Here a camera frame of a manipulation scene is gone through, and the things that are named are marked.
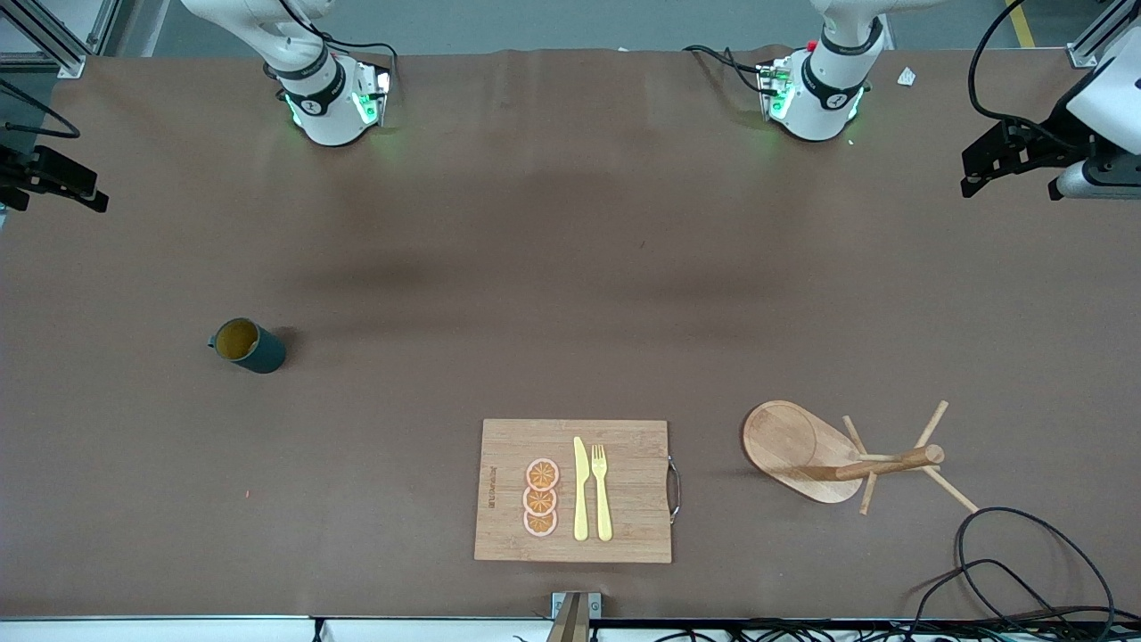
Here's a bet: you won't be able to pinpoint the aluminium frame profile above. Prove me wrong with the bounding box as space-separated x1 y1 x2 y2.
0 0 101 77
1065 0 1141 68

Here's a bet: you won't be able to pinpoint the dark green mug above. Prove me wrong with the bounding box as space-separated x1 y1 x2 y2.
209 317 288 375

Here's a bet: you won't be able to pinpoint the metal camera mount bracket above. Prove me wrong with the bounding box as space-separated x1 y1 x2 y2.
551 591 603 642

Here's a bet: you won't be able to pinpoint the wooden cutting board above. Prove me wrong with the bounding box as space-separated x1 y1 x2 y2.
473 418 682 564

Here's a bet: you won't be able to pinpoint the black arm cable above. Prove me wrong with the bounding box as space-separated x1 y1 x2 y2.
968 0 1084 148
0 78 81 140

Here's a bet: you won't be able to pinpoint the black table edge cables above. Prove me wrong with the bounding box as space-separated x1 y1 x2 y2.
624 617 1141 642

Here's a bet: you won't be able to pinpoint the yellow plastic fork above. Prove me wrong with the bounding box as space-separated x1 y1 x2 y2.
591 444 614 542

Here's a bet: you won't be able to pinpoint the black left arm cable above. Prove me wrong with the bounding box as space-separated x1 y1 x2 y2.
968 0 1084 148

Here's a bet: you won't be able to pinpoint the black base cable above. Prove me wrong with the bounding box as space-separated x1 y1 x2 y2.
683 43 772 97
278 0 399 86

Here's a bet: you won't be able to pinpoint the white table edge rail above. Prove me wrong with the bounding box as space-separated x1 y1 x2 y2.
0 617 1141 642

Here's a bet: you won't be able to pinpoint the yellow plastic knife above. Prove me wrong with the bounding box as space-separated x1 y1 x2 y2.
572 436 591 542

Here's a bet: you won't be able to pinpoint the wooden cup rack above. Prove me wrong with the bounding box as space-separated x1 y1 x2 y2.
741 399 980 516

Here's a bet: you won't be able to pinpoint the black looped cable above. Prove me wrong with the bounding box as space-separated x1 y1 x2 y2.
907 558 1084 636
956 506 1117 636

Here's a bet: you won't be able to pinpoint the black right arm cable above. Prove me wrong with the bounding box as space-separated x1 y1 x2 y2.
0 78 81 140

